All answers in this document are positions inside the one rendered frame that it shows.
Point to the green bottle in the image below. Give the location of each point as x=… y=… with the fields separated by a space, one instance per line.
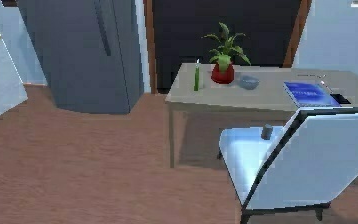
x=196 y=78

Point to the green plant in red pot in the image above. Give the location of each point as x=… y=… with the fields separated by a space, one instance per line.
x=224 y=60

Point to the grey bowl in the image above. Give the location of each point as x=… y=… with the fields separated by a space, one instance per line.
x=248 y=82

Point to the beige table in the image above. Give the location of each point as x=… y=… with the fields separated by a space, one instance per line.
x=253 y=96

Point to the small grey cup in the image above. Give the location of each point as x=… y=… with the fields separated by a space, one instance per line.
x=266 y=131

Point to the grey fridge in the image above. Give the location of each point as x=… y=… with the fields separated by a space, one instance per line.
x=87 y=60

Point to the blue book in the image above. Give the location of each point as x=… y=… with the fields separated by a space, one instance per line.
x=309 y=94

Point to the black flat device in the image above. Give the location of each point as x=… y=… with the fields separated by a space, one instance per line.
x=340 y=98

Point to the white cupboard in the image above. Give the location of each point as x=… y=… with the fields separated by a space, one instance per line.
x=2 y=76

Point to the white chair with black frame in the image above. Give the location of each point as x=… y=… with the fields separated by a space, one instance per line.
x=307 y=160

